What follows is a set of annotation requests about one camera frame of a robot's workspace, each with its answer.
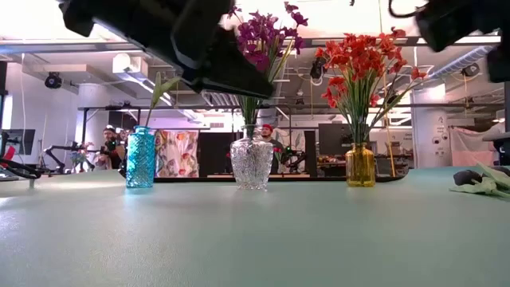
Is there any colourful patterned curtain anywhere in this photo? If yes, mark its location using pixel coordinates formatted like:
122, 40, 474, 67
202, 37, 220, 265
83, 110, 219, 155
154, 129, 200, 179

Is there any black upright rig post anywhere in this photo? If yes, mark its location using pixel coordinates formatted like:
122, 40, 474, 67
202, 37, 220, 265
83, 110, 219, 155
504, 81, 510, 132

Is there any white pillar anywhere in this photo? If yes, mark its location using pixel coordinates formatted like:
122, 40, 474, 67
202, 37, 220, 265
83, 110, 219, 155
411, 85, 453, 168

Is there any black ceiling spotlight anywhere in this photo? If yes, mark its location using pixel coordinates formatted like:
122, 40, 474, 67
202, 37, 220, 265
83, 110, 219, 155
309, 57, 324, 80
461, 62, 481, 78
44, 72, 64, 90

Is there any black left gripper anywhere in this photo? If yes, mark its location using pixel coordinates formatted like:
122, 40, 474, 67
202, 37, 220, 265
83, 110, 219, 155
59, 0, 276, 100

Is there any person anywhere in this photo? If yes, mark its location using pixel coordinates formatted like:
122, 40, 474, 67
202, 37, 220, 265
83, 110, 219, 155
101, 125, 127, 171
261, 123, 286, 175

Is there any clear cut-glass vase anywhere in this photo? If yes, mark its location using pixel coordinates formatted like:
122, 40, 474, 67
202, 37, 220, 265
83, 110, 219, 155
229, 124, 275, 191

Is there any dark wall monitor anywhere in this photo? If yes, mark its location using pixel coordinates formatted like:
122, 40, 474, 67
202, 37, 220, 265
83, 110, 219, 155
3, 128, 37, 156

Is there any black panel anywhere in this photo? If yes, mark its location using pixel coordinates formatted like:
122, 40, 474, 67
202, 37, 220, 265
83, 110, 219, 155
198, 132, 232, 179

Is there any grey desk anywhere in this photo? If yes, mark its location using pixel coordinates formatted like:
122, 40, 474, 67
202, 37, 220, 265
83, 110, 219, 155
481, 132, 510, 167

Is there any green table mat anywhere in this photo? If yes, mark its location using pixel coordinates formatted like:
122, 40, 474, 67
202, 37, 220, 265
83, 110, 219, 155
0, 166, 510, 287

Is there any blue glass vase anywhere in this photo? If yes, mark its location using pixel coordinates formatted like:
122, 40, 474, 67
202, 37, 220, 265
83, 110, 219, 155
125, 125, 156, 189

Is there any ribbed silver air duct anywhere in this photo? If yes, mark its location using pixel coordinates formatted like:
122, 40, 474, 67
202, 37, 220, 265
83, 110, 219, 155
430, 45, 501, 77

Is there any black background monitor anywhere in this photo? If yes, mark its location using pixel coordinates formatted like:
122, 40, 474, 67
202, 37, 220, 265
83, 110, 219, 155
317, 122, 371, 157

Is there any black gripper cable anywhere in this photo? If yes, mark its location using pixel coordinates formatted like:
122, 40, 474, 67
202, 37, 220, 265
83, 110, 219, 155
388, 0, 419, 19

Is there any black artificial tulip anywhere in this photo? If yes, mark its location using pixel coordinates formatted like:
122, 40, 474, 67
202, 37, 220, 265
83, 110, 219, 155
143, 62, 194, 129
449, 161, 510, 199

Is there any white ceiling unit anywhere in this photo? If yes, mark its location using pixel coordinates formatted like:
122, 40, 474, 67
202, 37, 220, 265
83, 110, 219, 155
112, 53, 149, 75

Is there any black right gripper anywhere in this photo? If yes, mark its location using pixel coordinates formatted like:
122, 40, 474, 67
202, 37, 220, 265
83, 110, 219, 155
415, 0, 510, 53

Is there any black curved base cable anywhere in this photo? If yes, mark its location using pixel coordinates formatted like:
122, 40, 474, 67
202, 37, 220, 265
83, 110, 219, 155
0, 158, 44, 180

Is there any black metal table frame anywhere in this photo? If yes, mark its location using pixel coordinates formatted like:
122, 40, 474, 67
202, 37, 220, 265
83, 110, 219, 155
154, 173, 408, 184

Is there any yellow glass vase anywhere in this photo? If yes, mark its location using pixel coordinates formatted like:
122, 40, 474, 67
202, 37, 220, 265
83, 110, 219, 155
344, 142, 376, 188

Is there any white cloth sheet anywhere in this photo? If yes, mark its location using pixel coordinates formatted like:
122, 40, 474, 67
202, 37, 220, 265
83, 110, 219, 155
449, 126, 507, 167

